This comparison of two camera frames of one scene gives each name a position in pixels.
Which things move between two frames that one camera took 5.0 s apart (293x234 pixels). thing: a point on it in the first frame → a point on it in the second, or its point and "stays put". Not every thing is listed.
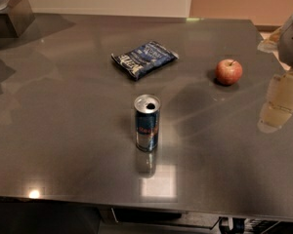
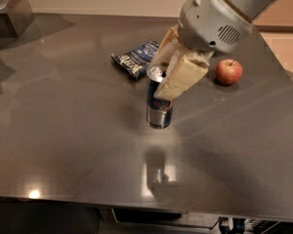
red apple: x=229 y=71 stays put
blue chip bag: x=146 y=58 stays put
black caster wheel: x=238 y=225 stays put
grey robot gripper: x=292 y=44 → x=209 y=23
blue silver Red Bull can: x=146 y=109 → x=159 y=112
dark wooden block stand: x=16 y=21 stays put
